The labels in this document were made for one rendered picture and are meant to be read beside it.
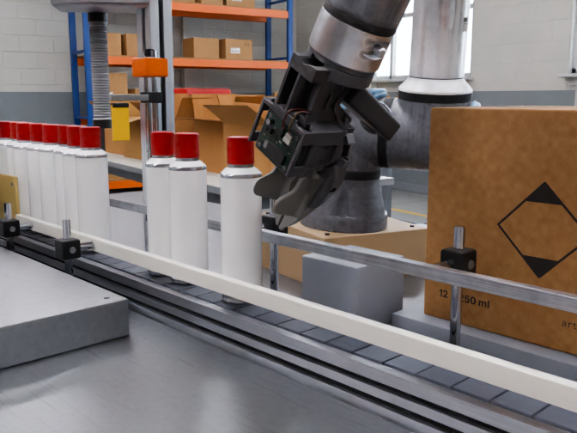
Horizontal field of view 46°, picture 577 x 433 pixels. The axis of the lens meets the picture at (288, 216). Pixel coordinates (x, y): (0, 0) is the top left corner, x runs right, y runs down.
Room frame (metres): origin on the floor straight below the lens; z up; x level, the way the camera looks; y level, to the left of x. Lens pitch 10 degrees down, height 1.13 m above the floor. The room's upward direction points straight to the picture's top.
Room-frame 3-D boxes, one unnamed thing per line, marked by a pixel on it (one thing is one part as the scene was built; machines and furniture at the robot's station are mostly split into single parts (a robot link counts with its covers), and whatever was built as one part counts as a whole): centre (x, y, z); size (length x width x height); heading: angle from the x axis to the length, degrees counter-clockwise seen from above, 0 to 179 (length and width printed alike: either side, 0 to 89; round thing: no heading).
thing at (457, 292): (0.71, -0.17, 0.91); 0.07 x 0.03 x 0.17; 133
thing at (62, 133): (1.20, 0.39, 0.98); 0.05 x 0.05 x 0.20
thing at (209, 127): (3.31, 0.25, 0.96); 0.53 x 0.45 x 0.37; 125
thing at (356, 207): (1.16, -0.10, 0.97); 0.15 x 0.15 x 0.10
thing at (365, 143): (1.16, -0.11, 1.08); 0.13 x 0.12 x 0.14; 72
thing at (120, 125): (1.09, 0.27, 1.09); 0.03 x 0.01 x 0.06; 133
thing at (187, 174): (0.93, 0.14, 0.98); 0.05 x 0.05 x 0.20
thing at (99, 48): (1.30, 0.35, 1.18); 0.04 x 0.04 x 0.21
